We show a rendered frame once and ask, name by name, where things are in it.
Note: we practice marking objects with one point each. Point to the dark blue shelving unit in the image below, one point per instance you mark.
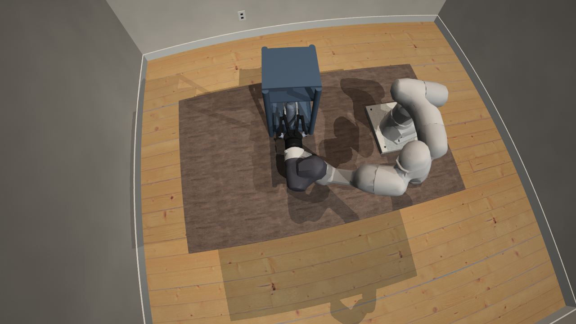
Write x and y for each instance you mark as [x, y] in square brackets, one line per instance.
[290, 74]

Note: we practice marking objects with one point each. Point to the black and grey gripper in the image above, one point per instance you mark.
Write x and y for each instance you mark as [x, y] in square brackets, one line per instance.
[293, 138]

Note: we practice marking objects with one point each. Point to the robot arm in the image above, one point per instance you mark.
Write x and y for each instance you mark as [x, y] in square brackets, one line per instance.
[415, 115]

